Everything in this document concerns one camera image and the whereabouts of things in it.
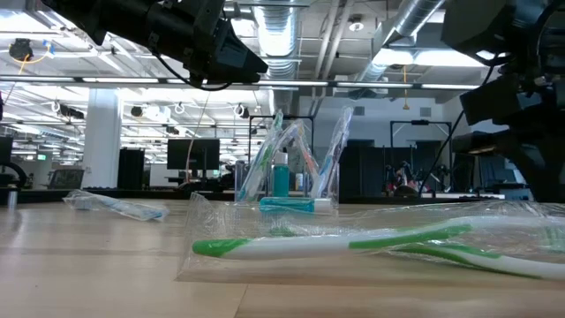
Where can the ribbed silver ceiling duct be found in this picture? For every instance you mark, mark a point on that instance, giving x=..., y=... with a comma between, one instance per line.
x=278, y=35

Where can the silver metal post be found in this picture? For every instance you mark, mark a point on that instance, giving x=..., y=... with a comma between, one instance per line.
x=12, y=199

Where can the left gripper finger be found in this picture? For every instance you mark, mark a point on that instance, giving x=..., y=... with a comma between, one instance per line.
x=238, y=57

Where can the person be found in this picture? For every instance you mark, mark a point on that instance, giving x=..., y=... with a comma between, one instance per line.
x=228, y=174

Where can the black partition curtain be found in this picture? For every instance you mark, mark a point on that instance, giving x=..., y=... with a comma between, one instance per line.
x=362, y=163

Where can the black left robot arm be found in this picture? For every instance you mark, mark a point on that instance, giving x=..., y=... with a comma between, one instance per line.
x=110, y=17

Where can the green exit sign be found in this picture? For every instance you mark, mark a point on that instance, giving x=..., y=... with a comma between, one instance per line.
x=42, y=156

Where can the red and black robot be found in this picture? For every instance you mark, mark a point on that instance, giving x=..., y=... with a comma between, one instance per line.
x=401, y=181

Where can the grey mesh office chair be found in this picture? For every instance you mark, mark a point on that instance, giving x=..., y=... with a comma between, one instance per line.
x=66, y=179

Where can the small white container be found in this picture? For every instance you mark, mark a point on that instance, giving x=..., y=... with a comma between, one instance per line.
x=299, y=182

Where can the blue white toothbrush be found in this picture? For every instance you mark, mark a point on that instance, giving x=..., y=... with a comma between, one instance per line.
x=333, y=150
x=132, y=212

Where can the black flat monitor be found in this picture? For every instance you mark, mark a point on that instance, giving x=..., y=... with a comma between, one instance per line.
x=194, y=154

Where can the white building pillar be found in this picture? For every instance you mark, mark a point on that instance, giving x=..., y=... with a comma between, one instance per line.
x=101, y=141

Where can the clear acrylic organizer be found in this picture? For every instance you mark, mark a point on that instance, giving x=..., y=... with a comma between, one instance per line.
x=240, y=185

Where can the long ceiling light bar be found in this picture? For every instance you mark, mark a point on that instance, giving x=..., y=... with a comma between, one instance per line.
x=44, y=79

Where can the round ceiling sensor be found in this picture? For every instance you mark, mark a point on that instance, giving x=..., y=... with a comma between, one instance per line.
x=356, y=25

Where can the orange white toothbrush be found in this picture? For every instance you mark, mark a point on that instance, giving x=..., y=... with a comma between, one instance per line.
x=309, y=161

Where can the black tall cabinet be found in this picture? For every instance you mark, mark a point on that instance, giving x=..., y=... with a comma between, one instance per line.
x=130, y=168

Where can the black metal gantry frame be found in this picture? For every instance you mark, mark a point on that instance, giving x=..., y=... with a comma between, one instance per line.
x=419, y=122

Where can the black ceiling device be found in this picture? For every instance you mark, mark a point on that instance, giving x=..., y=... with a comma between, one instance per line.
x=20, y=48

